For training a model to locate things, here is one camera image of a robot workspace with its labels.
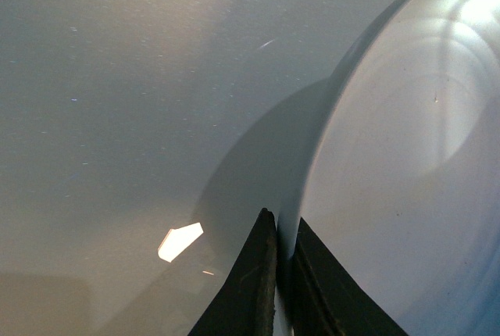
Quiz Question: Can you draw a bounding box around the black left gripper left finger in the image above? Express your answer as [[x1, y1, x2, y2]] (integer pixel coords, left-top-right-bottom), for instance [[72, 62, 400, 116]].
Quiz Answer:
[[189, 208, 277, 336]]

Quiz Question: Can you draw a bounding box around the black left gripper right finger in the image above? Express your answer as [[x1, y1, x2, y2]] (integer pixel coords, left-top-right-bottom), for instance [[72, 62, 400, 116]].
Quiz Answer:
[[291, 219, 406, 336]]

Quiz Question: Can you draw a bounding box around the light blue round plate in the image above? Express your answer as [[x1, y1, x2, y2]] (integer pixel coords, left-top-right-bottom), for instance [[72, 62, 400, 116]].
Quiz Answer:
[[195, 0, 500, 336]]

